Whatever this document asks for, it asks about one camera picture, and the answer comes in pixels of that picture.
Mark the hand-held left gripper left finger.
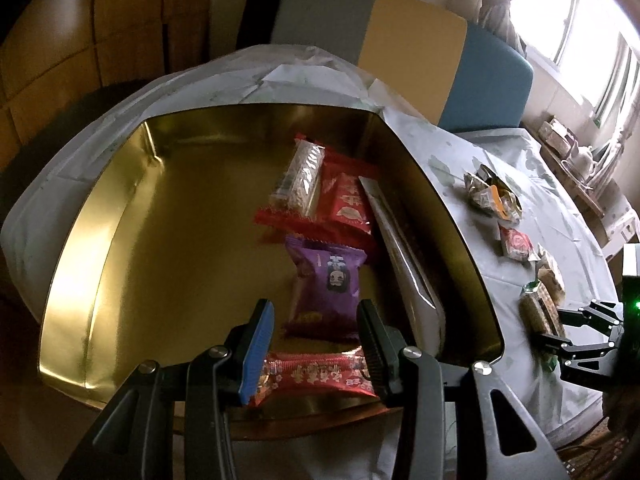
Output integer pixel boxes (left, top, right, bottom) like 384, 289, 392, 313
57, 299, 276, 480

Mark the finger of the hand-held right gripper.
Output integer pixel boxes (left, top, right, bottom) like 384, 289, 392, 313
556, 299, 623, 336
531, 331, 621, 363

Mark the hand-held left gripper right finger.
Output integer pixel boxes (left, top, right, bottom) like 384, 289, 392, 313
355, 299, 571, 480

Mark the brown cake clear packet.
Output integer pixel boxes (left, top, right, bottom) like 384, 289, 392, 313
519, 292, 566, 338

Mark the clear cracker pack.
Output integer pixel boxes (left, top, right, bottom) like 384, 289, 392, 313
536, 244, 568, 306

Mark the red patterned snack packet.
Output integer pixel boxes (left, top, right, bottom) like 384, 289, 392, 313
248, 351, 383, 408

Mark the purple snack packet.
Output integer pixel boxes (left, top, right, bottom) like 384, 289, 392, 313
282, 234, 369, 345

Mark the long silver foil packet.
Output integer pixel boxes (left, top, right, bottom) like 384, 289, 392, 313
358, 176, 448, 348

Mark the red white biscuit packet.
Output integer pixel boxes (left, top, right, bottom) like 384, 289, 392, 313
497, 225, 535, 263

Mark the gold tin box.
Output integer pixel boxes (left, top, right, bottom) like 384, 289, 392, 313
37, 104, 505, 418

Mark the orange clear snack packet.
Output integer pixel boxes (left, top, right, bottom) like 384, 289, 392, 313
487, 182, 523, 223

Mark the long plain red packet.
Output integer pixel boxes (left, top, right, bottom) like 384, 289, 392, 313
254, 152, 381, 256

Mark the yellow dark snack packet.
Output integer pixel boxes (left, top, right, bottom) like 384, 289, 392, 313
463, 164, 501, 213

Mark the sesame bar red-ended packet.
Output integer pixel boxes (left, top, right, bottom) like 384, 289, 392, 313
267, 133, 327, 221

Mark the wooden side table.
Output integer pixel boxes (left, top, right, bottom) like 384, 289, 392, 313
537, 130, 608, 218

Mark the white teapot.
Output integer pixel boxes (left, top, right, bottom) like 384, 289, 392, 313
567, 144, 601, 177

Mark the patterned curtain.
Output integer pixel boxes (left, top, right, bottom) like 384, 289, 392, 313
475, 0, 533, 56
595, 110, 640, 196

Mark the tissue box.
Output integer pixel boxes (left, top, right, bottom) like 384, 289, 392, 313
540, 116, 581, 153

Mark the window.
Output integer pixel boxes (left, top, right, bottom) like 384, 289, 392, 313
510, 0, 640, 128

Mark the grey yellow blue headboard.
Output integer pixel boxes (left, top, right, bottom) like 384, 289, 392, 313
270, 0, 535, 133

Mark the black cushion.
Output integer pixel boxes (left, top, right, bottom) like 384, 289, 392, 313
235, 0, 297, 53

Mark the wooden wardrobe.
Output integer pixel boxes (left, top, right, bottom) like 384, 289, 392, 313
0, 0, 213, 171

